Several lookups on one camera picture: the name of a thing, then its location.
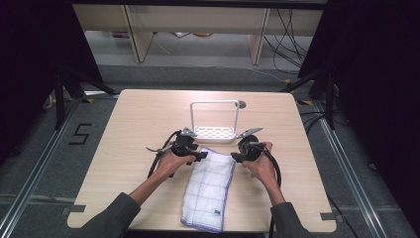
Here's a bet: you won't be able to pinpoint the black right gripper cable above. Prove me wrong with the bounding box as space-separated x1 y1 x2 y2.
249 141 283 238

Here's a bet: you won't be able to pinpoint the white cloth with purple lines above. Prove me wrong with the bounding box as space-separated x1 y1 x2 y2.
179 147 238 235

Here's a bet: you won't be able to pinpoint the bundle of black hanging cables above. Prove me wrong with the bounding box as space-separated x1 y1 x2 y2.
263 8 309 74

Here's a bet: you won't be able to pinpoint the beige wooden desk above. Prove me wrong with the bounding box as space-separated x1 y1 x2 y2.
71 3 325 65

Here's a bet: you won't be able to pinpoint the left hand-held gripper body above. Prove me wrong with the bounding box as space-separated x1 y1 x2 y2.
170 127 200 159

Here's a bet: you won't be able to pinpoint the person's left hand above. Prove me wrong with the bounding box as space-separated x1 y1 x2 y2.
154 149 197 183

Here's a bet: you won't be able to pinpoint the white rack with tray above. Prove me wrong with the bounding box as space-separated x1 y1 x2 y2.
189 99 241 145

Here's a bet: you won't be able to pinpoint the aluminium floor rail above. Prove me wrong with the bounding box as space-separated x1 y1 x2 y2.
0 96 84 238
312 98 388 238

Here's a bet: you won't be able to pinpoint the black metal stand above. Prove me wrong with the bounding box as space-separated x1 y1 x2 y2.
53 64 121 131
280 64 339 131

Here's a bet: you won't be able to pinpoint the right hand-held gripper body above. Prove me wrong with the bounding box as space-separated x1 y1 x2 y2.
235 127 265 161

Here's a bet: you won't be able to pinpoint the black floor cables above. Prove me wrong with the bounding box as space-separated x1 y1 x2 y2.
298 110 332 134

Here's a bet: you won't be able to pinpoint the black curtain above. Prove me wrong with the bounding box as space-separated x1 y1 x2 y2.
0 0 104 168
296 0 420 229

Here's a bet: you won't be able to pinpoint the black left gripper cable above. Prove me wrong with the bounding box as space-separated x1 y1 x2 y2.
146 129 183 179

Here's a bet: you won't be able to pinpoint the white floor cable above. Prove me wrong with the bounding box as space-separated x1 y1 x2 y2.
244 64 289 83

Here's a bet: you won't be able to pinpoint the person's right hand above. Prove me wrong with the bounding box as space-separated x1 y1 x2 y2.
242 141 279 186

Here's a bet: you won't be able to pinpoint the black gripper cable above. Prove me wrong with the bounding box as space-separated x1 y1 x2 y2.
146 129 183 179
249 141 283 238

